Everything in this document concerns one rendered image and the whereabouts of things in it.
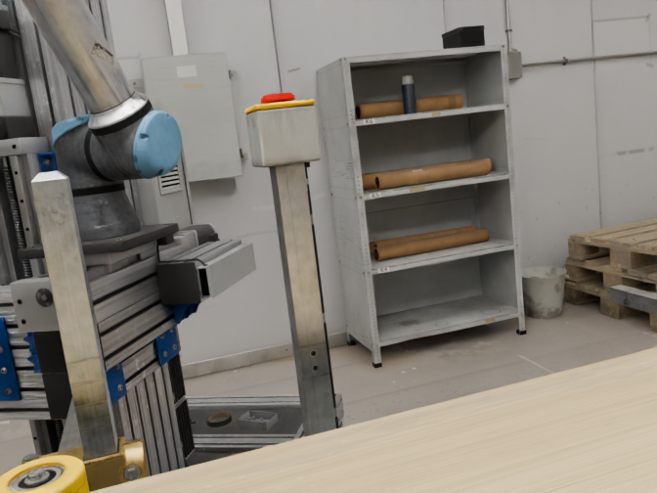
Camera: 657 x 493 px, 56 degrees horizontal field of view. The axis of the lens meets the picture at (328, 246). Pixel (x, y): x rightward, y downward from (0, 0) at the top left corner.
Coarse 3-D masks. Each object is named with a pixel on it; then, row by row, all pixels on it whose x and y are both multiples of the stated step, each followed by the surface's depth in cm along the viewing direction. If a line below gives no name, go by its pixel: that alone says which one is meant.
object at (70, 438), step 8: (72, 400) 91; (72, 408) 88; (72, 416) 85; (72, 424) 83; (64, 432) 80; (72, 432) 80; (64, 440) 78; (72, 440) 78; (80, 440) 77; (64, 448) 76
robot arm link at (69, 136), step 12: (72, 120) 115; (84, 120) 115; (60, 132) 116; (72, 132) 115; (84, 132) 115; (60, 144) 116; (72, 144) 115; (84, 144) 114; (60, 156) 117; (72, 156) 115; (84, 156) 114; (60, 168) 118; (72, 168) 116; (84, 168) 115; (96, 168) 114; (72, 180) 117; (84, 180) 117; (96, 180) 117; (108, 180) 118
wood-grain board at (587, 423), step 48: (528, 384) 64; (576, 384) 63; (624, 384) 62; (336, 432) 59; (384, 432) 58; (432, 432) 57; (480, 432) 56; (528, 432) 55; (576, 432) 54; (624, 432) 53; (144, 480) 54; (192, 480) 53; (240, 480) 52; (288, 480) 51; (336, 480) 51; (384, 480) 50; (432, 480) 49; (480, 480) 48; (528, 480) 47; (576, 480) 47; (624, 480) 46
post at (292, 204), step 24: (288, 168) 73; (288, 192) 73; (288, 216) 73; (312, 216) 76; (288, 240) 74; (312, 240) 75; (288, 264) 74; (312, 264) 75; (288, 288) 76; (312, 288) 75; (288, 312) 78; (312, 312) 76; (312, 336) 76; (312, 360) 76; (312, 384) 77; (312, 408) 77; (312, 432) 78
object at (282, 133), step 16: (256, 112) 69; (272, 112) 69; (288, 112) 70; (304, 112) 71; (256, 128) 70; (272, 128) 70; (288, 128) 70; (304, 128) 71; (256, 144) 71; (272, 144) 70; (288, 144) 70; (304, 144) 71; (256, 160) 73; (272, 160) 70; (288, 160) 71; (304, 160) 71
